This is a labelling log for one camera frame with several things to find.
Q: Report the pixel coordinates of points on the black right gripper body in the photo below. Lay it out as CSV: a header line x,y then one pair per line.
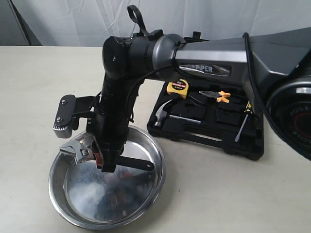
x,y
109,116

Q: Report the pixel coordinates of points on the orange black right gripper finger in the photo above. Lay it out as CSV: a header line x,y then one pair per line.
x,y
98,157
110,157

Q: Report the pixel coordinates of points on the adjustable wrench black handle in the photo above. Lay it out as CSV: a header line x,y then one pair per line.
x,y
82,153

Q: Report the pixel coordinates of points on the black plastic tool case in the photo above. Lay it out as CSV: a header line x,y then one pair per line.
x,y
209,121

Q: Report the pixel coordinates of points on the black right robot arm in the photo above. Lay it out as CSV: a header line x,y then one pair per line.
x,y
273,69

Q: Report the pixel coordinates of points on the round stainless steel tray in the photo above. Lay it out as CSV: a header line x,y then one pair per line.
x,y
91,199

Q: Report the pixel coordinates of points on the yellow tape measure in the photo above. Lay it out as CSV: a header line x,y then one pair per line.
x,y
179,87

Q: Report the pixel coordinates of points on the white wrinkled backdrop curtain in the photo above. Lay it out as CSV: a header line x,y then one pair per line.
x,y
88,23

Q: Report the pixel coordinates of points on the yellow black flathead screwdriver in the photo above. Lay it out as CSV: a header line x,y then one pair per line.
x,y
248,112

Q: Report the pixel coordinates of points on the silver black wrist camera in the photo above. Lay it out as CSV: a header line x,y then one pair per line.
x,y
62,124

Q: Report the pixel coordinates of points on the claw hammer black handle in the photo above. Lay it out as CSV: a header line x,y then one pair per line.
x,y
161,114

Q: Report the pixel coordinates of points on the orange handled pliers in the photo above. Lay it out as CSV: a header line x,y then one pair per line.
x,y
219,96

